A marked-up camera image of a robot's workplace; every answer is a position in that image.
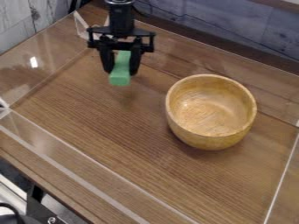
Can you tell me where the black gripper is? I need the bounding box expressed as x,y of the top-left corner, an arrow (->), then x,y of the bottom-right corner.
87,26 -> 156,75

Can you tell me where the green rectangular block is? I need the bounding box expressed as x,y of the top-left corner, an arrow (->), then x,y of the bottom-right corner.
108,51 -> 131,86

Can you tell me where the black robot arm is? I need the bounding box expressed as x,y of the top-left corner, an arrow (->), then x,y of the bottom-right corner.
87,0 -> 156,76

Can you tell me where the wooden bowl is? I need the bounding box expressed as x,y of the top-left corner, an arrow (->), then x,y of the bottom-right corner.
164,74 -> 258,151

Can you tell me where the clear acrylic tray wall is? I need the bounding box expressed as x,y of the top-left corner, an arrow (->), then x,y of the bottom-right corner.
0,17 -> 299,224

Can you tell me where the black table frame bracket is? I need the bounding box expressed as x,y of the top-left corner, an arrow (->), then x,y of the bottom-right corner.
24,184 -> 80,224

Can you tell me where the black cable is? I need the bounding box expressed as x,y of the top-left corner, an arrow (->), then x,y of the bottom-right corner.
0,202 -> 24,224

